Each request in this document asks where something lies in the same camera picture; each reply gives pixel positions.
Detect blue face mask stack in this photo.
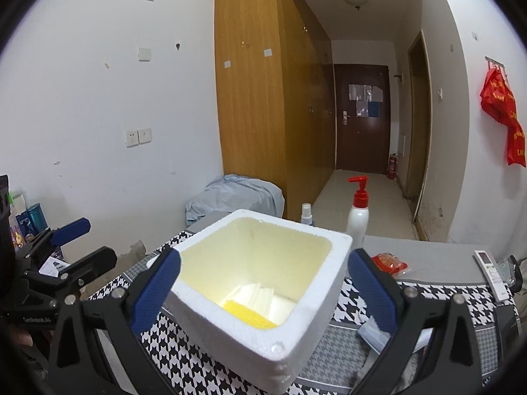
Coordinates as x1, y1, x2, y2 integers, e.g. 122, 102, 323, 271
358, 317, 391, 354

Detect person's left hand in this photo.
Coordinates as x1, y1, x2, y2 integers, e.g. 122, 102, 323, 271
7, 326, 33, 347

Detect blue boxes on shelf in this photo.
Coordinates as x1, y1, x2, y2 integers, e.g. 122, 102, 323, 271
8, 193, 48, 251

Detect white remote control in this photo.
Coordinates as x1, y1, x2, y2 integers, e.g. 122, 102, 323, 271
473, 250, 510, 303

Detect red snack packet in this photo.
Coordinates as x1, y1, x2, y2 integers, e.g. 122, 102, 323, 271
372, 252, 409, 277

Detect white lotion pump bottle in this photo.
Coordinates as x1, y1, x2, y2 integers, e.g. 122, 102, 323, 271
347, 176, 370, 250

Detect light blue covered bundle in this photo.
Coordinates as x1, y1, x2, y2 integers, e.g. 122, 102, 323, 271
185, 174, 285, 226

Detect white styrofoam box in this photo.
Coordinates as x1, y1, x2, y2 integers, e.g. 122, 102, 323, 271
166, 210, 352, 394

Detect yellow sponge in box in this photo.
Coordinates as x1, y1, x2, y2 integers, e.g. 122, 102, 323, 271
222, 300, 277, 330

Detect small blue spray bottle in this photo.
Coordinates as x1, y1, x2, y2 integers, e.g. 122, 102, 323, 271
300, 202, 314, 225

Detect red fire extinguisher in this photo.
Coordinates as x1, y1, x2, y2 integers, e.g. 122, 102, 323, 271
387, 153, 399, 179

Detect side wooden door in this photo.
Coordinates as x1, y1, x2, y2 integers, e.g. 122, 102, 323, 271
405, 31, 432, 222

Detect red hanging banner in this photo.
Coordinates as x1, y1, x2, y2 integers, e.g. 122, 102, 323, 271
480, 65, 526, 168

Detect wooden wardrobe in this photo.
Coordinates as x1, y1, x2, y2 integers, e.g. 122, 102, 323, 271
214, 0, 336, 220

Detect dark brown entrance door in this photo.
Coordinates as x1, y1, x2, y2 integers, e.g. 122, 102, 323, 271
334, 64, 391, 174

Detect double wall socket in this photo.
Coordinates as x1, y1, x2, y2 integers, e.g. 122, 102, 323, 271
125, 127, 153, 148

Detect white wall switch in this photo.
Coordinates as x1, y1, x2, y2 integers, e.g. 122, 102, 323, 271
138, 47, 152, 62

